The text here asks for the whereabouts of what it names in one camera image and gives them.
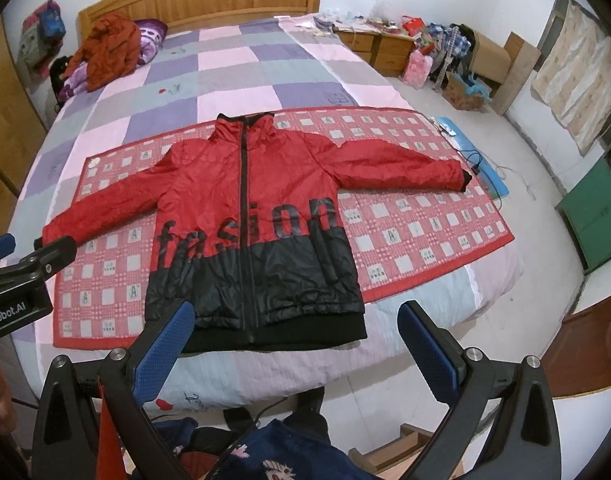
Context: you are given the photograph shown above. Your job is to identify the beige patterned curtain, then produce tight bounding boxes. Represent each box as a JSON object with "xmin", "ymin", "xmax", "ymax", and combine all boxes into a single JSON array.
[{"xmin": 532, "ymin": 2, "xmax": 611, "ymax": 156}]

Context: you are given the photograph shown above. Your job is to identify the black power cable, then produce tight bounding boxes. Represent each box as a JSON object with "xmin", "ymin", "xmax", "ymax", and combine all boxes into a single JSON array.
[{"xmin": 455, "ymin": 148, "xmax": 537, "ymax": 201}]

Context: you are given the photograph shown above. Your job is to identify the pastel checkered bed quilt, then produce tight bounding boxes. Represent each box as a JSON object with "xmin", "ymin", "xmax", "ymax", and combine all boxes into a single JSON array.
[{"xmin": 10, "ymin": 18, "xmax": 523, "ymax": 413}]

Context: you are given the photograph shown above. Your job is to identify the red and black puffer jacket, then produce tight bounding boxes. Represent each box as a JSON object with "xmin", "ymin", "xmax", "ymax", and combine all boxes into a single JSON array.
[{"xmin": 41, "ymin": 113, "xmax": 471, "ymax": 353}]

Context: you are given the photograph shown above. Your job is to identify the navy floral garment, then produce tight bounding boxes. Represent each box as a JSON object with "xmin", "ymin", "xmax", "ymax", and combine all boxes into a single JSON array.
[{"xmin": 173, "ymin": 411, "xmax": 374, "ymax": 479}]

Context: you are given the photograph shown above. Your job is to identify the pink plush bag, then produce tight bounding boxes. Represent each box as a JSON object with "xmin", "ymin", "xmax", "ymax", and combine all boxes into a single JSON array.
[{"xmin": 402, "ymin": 50, "xmax": 433, "ymax": 89}]

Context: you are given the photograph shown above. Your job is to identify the hanging bags on wall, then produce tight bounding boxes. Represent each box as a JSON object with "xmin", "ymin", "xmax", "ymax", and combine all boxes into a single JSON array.
[{"xmin": 19, "ymin": 0, "xmax": 66, "ymax": 70}]

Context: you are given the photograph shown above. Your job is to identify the wooden wardrobe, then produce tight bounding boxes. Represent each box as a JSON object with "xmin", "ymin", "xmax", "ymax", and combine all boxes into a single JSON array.
[{"xmin": 0, "ymin": 20, "xmax": 46, "ymax": 235}]

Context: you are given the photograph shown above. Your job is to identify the cardboard box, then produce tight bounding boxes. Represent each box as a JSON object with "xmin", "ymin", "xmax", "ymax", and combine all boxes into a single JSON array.
[{"xmin": 468, "ymin": 30, "xmax": 541, "ymax": 116}]

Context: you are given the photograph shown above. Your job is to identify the red white checkered mat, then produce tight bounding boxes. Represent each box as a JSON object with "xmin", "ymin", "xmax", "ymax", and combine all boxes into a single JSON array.
[{"xmin": 53, "ymin": 107, "xmax": 514, "ymax": 350}]

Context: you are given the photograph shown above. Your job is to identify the wooden nightstand dresser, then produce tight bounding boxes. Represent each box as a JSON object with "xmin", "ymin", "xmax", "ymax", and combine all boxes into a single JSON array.
[{"xmin": 335, "ymin": 28, "xmax": 416, "ymax": 77}]

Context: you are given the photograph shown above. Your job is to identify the green wooden cabinet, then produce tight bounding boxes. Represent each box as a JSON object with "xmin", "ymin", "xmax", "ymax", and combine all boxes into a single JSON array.
[{"xmin": 556, "ymin": 158, "xmax": 611, "ymax": 274}]

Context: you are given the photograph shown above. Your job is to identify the brown basket with blue item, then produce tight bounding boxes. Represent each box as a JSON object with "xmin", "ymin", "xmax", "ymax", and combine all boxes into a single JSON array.
[{"xmin": 442, "ymin": 73, "xmax": 489, "ymax": 112}]

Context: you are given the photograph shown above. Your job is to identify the orange-brown jacket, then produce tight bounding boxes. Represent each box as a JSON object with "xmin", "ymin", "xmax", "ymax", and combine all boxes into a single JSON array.
[{"xmin": 62, "ymin": 12, "xmax": 141, "ymax": 99}]

